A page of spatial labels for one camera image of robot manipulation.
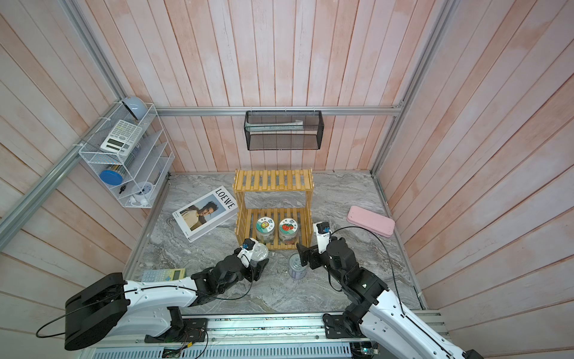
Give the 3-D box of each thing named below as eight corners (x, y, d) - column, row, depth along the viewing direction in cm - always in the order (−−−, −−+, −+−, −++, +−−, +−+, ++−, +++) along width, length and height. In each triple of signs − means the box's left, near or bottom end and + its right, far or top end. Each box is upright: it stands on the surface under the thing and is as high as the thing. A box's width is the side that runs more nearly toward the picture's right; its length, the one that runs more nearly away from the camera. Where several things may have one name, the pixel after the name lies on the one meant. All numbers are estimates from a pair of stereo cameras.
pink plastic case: (344, 220, 104) (345, 217, 102) (349, 207, 109) (350, 204, 107) (390, 238, 98) (392, 235, 96) (393, 223, 103) (395, 220, 101)
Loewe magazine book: (190, 243, 96) (187, 238, 93) (175, 218, 104) (172, 212, 101) (241, 212, 107) (240, 206, 103) (224, 191, 115) (222, 186, 111)
